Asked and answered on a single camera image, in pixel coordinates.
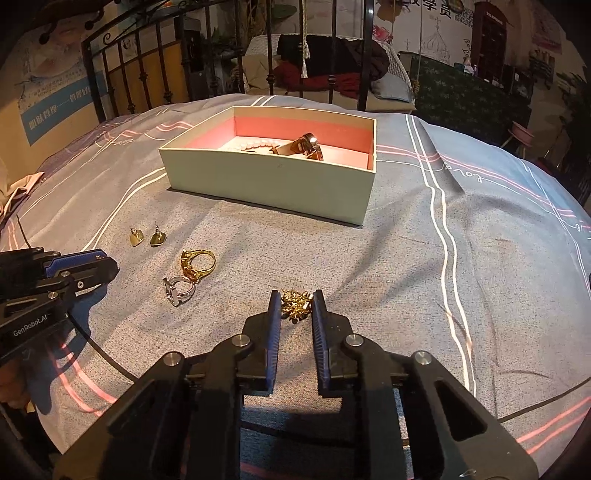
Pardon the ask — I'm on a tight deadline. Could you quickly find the green patterned cloth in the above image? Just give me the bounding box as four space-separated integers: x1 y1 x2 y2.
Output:
410 51 533 145

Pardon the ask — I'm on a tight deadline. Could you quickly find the gold flower brooch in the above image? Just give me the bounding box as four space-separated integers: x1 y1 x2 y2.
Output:
281 289 315 324

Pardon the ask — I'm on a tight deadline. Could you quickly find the cardboard box with pink lining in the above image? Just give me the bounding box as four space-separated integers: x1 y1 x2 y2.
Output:
158 105 378 227

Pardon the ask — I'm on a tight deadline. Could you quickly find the printed wall mural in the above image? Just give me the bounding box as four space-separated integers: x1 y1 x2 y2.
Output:
375 0 477 66

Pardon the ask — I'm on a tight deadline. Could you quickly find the pearl bracelet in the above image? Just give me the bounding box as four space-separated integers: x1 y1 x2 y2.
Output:
233 138 280 153

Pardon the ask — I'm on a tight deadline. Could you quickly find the grey blue cushion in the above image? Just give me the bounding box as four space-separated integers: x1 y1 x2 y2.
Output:
370 71 415 103

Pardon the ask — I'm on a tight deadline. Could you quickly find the white tassel rope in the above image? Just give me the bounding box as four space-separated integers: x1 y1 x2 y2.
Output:
299 0 311 79

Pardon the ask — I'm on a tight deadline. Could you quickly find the blue wall poster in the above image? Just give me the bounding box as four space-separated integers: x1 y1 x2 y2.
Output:
17 41 108 145

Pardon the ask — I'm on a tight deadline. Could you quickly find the dark red clothing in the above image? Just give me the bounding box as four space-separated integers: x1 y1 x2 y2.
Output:
271 34 394 99

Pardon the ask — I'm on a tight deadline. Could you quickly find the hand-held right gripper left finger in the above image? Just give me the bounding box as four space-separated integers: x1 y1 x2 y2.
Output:
53 290 283 480

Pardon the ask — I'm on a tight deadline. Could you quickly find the person's left hand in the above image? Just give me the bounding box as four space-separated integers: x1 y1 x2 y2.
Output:
0 362 38 409

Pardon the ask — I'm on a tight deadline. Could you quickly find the grey striped bed sheet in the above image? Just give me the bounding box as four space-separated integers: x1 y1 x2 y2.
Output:
0 95 591 480

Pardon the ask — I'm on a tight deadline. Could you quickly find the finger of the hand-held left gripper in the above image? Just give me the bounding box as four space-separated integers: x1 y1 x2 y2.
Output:
48 256 121 300
44 248 110 278

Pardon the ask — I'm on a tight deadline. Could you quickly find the rose gold watch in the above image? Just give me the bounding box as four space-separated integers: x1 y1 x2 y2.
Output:
271 132 325 162

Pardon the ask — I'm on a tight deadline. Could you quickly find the silver ring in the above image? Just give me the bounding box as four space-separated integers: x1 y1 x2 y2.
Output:
161 275 197 308

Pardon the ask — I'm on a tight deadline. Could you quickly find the black iron bed frame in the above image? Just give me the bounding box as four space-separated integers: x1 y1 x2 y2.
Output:
81 0 385 124

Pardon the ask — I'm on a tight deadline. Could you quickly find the gold ring with stone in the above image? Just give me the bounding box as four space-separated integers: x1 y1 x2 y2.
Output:
180 248 217 283

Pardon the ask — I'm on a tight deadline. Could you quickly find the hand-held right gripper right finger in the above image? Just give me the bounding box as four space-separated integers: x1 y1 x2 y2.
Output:
311 290 541 480

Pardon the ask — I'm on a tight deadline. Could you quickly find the beige cloth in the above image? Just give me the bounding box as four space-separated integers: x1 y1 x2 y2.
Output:
0 171 45 219

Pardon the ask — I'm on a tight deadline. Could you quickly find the black cable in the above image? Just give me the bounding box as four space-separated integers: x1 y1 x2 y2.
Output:
496 382 591 424
68 316 140 384

